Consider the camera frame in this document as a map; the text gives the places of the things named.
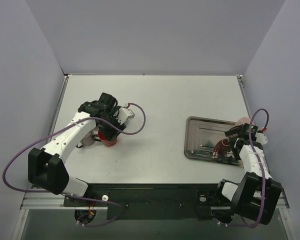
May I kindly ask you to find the red mug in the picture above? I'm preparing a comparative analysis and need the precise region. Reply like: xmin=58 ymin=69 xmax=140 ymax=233
xmin=92 ymin=132 xmax=118 ymax=147

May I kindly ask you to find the beige ceramic mug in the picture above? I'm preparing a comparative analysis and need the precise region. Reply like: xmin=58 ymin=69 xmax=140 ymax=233
xmin=76 ymin=130 xmax=101 ymax=149

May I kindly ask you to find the pink ceramic mug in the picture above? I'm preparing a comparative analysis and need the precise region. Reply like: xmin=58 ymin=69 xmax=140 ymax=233
xmin=234 ymin=117 xmax=251 ymax=127

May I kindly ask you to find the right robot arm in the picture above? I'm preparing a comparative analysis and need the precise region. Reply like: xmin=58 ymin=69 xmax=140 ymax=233
xmin=212 ymin=123 xmax=282 ymax=226

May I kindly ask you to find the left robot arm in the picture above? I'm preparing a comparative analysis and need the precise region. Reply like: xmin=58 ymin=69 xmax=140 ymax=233
xmin=27 ymin=92 xmax=135 ymax=206

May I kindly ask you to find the metal tray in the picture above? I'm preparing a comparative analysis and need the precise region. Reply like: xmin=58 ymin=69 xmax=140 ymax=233
xmin=184 ymin=116 xmax=243 ymax=167

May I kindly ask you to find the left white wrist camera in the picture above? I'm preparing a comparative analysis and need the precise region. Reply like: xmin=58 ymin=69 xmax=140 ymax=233
xmin=118 ymin=103 xmax=135 ymax=124

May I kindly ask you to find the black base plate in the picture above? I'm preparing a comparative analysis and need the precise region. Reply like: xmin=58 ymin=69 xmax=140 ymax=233
xmin=62 ymin=182 xmax=244 ymax=222

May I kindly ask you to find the aluminium rail frame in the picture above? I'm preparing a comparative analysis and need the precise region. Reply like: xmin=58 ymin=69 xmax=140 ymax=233
xmin=21 ymin=75 xmax=287 ymax=240

